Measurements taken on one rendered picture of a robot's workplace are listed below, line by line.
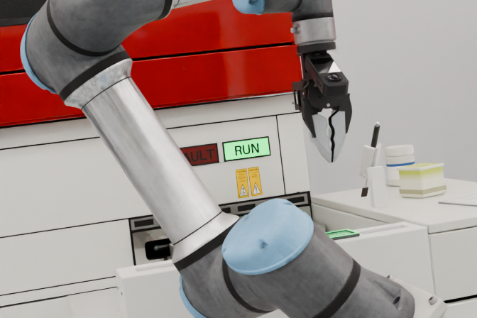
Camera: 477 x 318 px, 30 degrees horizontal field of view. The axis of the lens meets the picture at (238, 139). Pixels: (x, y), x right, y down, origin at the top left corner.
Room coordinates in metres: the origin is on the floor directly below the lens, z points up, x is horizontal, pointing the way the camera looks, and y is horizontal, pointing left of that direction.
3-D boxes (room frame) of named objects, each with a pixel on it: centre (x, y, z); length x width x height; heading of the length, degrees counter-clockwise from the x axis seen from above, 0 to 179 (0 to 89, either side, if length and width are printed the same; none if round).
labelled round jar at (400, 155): (2.19, -0.39, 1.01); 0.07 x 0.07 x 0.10
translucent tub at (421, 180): (1.95, -0.39, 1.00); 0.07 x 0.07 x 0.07; 33
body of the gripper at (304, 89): (1.60, -0.15, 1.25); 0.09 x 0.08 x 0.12; 15
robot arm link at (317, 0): (1.59, -0.15, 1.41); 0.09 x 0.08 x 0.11; 126
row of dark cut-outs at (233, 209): (2.12, 0.06, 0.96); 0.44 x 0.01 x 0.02; 105
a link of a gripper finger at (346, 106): (1.58, -0.18, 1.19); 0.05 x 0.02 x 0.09; 105
